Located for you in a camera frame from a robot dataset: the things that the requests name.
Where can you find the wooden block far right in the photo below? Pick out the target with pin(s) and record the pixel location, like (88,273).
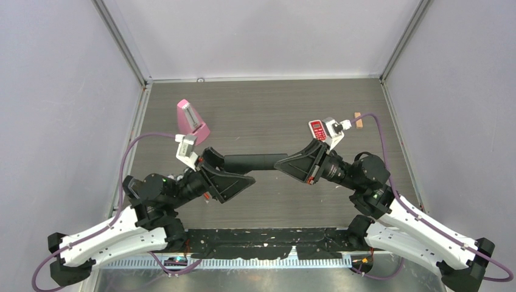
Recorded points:
(358,121)

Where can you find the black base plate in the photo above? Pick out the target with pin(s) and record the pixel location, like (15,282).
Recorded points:
(271,244)

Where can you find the white remote control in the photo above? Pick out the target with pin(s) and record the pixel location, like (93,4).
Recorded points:
(317,130)

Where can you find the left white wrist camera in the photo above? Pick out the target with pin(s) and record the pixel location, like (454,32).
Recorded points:
(186,150)

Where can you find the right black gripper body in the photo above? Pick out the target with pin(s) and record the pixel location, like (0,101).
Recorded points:
(336,170)

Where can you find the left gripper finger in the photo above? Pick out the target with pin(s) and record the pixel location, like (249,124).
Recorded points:
(223,186)
(212,161)

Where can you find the pink metronome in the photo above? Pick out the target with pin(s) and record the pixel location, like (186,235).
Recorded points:
(190,122)

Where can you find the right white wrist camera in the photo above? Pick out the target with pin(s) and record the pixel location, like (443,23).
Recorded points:
(334,131)

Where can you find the grey round chip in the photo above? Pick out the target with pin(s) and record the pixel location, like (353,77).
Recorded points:
(179,176)

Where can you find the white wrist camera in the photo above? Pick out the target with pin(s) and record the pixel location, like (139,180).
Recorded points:
(334,131)
(186,150)

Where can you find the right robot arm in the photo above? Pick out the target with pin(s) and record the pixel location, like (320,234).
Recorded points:
(388,221)

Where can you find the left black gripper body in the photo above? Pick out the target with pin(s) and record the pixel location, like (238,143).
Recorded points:
(193,185)

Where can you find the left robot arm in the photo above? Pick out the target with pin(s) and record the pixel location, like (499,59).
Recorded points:
(150,222)

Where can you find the black remote control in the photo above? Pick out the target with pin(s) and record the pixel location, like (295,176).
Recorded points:
(243,164)

